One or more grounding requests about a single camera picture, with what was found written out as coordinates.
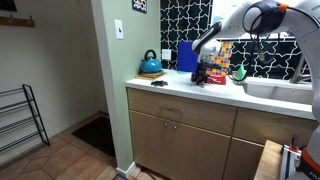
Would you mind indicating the blue cutting board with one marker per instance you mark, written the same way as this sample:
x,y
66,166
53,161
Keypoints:
x,y
186,56

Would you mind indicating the green sponge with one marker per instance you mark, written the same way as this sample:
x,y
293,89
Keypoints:
x,y
240,73

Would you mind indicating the black metal shoe rack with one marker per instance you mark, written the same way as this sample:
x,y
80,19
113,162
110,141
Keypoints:
x,y
30,110

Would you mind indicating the white light switch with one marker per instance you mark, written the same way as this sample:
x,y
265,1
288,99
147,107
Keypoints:
x,y
119,29

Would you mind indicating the steel faucet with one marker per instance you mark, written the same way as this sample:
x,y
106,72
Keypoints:
x,y
298,70

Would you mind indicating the red towel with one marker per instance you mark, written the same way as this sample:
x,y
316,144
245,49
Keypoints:
x,y
217,80

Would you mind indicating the light wooden block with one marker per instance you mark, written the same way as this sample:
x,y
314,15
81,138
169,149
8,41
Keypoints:
x,y
268,163

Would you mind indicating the small black counter object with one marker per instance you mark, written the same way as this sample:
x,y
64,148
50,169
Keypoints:
x,y
159,83

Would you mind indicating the dark door mat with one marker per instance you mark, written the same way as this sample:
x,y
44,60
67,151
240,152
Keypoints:
x,y
95,135

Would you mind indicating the wooden coat rack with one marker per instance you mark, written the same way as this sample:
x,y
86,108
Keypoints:
x,y
16,21

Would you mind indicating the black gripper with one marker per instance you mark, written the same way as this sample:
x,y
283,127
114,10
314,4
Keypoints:
x,y
205,69

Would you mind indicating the patterned wall tile art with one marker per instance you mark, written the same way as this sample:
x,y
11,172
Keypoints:
x,y
139,5

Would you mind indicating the wooden trivet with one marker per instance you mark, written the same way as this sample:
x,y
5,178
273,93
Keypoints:
x,y
151,76

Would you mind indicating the aluminium frame rail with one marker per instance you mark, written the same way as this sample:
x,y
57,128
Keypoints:
x,y
289,163

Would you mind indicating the metal cabinet knob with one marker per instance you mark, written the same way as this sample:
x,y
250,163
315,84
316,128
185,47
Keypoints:
x,y
174,127
165,125

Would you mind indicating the steel sink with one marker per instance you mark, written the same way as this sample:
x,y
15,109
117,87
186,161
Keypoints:
x,y
276,90

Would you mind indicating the white wall outlet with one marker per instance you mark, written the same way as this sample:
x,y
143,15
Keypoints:
x,y
166,54

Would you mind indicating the wooden kitchen cabinet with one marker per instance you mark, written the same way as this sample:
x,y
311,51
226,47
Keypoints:
x,y
186,146

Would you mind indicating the teal kettle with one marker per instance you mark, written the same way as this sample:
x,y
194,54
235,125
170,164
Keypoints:
x,y
150,65

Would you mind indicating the dark picture frame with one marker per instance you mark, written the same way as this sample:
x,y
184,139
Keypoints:
x,y
7,5

